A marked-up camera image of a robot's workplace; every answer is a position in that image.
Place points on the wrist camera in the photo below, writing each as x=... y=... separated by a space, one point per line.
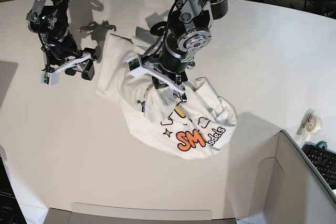
x=50 y=78
x=135 y=66

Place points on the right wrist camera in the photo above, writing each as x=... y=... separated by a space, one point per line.
x=50 y=78

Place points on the grey cardboard box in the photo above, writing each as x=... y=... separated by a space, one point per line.
x=288 y=189

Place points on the clear tape dispenser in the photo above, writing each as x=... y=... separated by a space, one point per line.
x=310 y=124

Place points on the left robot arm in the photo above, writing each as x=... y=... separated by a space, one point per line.
x=185 y=32

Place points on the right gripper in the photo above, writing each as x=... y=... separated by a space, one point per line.
x=62 y=55

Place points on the black keyboard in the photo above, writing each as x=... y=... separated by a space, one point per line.
x=324 y=162

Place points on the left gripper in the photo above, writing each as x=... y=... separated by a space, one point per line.
x=169 y=69

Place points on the grey flat panel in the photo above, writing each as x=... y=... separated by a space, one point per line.
x=7 y=72

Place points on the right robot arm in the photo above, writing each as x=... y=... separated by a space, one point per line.
x=48 y=19

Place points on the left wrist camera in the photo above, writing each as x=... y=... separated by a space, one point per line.
x=135 y=66

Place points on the white printed t-shirt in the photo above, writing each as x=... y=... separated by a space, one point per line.
x=195 y=129

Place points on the green tape roll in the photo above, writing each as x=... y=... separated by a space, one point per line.
x=322 y=145

